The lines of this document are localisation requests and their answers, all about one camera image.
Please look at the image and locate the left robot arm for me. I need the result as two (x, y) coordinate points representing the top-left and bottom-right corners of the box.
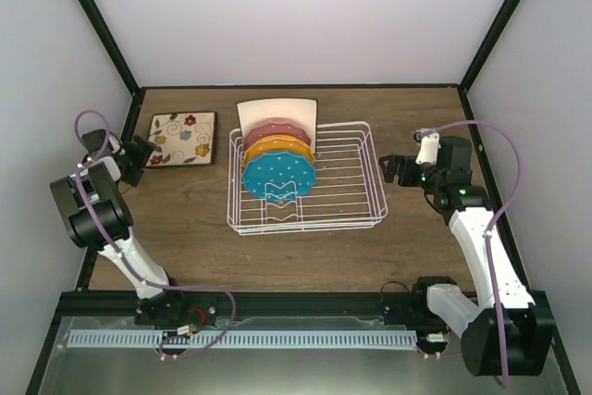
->
(50, 130), (177, 301)

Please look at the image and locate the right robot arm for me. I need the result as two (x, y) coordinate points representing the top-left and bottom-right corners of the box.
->
(379, 133), (555, 379)

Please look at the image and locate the cream square plate black rim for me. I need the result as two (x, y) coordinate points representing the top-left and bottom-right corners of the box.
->
(236, 98), (318, 154)

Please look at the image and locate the blue polka dot plate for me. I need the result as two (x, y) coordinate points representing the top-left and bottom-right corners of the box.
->
(241, 150), (316, 202)

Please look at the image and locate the yellow polka dot plate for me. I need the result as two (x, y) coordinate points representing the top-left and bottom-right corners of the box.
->
(242, 134), (315, 167)

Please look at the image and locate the pink polka dot plate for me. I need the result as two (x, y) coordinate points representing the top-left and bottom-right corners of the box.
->
(242, 117), (312, 149)

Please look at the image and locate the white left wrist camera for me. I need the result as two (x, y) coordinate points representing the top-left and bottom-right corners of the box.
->
(81, 130), (122, 181)

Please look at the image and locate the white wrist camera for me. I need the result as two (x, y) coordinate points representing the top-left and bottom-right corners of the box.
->
(413, 129), (440, 166)
(81, 130), (122, 181)

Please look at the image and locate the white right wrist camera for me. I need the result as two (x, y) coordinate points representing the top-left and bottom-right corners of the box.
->
(413, 129), (440, 166)

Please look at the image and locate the white wire dish rack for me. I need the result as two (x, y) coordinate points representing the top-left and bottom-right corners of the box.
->
(227, 121), (388, 236)

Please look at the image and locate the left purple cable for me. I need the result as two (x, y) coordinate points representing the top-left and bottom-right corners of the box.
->
(75, 110), (238, 360)

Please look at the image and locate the purple cable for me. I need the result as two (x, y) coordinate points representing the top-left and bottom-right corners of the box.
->
(423, 119), (526, 389)
(75, 110), (238, 360)

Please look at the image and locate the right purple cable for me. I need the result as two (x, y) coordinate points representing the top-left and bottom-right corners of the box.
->
(423, 119), (526, 389)

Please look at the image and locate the black front mounting rail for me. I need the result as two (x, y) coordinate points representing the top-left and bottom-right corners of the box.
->
(55, 290), (444, 329)

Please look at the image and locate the black aluminium frame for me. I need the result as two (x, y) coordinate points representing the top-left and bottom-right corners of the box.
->
(25, 0), (582, 395)

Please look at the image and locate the light blue slotted cable duct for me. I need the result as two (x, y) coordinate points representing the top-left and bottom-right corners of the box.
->
(67, 329), (417, 351)

